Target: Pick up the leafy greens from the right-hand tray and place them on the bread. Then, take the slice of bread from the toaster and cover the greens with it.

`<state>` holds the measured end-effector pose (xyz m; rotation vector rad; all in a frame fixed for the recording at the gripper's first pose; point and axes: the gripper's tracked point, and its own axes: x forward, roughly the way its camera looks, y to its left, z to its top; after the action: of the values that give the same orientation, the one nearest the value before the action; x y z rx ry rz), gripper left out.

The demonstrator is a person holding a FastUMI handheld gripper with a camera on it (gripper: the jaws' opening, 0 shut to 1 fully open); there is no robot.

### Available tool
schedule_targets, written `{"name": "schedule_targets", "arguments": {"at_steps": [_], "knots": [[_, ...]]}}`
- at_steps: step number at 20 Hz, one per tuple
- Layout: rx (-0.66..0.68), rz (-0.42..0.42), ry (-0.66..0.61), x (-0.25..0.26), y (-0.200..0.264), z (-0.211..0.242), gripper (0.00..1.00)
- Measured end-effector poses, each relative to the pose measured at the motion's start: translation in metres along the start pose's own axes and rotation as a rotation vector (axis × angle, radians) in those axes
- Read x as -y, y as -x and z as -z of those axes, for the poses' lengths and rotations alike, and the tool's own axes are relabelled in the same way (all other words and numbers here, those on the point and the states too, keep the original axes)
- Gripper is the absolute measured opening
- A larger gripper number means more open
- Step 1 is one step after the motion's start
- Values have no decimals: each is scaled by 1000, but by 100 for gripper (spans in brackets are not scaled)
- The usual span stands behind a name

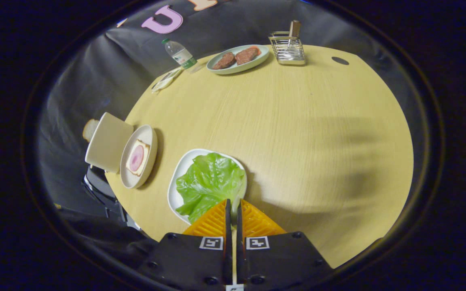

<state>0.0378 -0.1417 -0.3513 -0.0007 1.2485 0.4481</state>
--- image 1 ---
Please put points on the white toaster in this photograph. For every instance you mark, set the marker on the white toaster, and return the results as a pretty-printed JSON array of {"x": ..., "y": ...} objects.
[{"x": 109, "y": 143}]

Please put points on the clear plastic water bottle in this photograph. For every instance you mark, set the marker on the clear plastic water bottle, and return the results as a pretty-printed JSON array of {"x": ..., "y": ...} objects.
[{"x": 179, "y": 53}]

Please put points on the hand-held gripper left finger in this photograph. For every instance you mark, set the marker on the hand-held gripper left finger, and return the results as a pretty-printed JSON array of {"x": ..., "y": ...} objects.
[{"x": 228, "y": 226}]

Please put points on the reddish meat patty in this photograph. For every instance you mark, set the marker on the reddish meat patty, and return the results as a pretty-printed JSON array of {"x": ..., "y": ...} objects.
[{"x": 247, "y": 55}]

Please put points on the light blue round plate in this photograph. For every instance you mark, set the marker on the light blue round plate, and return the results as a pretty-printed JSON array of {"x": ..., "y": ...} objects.
[{"x": 241, "y": 68}]

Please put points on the plain bread slice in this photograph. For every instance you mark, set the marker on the plain bread slice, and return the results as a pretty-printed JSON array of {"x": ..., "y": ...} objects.
[{"x": 89, "y": 129}]

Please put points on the green lettuce leaf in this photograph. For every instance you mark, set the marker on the green lettuce leaf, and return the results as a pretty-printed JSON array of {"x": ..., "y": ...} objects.
[{"x": 208, "y": 182}]

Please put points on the pink ham slice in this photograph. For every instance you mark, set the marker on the pink ham slice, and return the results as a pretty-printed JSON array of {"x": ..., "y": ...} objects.
[{"x": 136, "y": 158}]

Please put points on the clear square utensil holder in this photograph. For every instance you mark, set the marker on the clear square utensil holder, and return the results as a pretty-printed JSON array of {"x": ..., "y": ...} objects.
[{"x": 287, "y": 50}]

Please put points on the bread slice with crust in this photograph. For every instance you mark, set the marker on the bread slice with crust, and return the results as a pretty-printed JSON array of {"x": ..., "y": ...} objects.
[{"x": 146, "y": 147}]

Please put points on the white divided condiment dish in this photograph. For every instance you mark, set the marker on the white divided condiment dish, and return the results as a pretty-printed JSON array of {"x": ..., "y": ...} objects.
[{"x": 166, "y": 79}]

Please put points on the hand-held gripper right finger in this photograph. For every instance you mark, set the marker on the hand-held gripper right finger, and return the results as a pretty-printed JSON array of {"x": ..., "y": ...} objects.
[{"x": 240, "y": 226}]

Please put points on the white rounded square plate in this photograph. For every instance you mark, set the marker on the white rounded square plate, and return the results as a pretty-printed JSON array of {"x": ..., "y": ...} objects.
[{"x": 184, "y": 161}]

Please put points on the beige round plate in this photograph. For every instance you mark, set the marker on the beige round plate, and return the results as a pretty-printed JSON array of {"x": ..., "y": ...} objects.
[{"x": 144, "y": 135}]

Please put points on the brown meat patty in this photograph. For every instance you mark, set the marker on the brown meat patty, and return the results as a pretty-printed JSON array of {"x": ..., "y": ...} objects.
[{"x": 224, "y": 60}]

